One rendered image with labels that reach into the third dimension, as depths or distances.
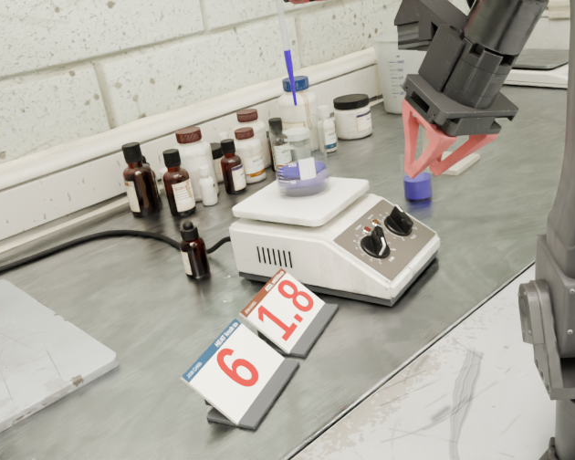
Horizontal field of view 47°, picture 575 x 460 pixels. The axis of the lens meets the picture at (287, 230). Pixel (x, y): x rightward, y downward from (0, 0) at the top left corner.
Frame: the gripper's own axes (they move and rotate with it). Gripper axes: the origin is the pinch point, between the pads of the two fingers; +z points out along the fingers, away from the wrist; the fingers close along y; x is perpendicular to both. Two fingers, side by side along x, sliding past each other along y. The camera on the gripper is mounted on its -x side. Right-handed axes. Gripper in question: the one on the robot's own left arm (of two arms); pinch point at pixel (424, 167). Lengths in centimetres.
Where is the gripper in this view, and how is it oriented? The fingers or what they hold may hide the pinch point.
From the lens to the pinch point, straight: 69.9
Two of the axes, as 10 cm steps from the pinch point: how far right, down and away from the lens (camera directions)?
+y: -8.5, 1.2, -5.1
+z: -2.8, 7.3, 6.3
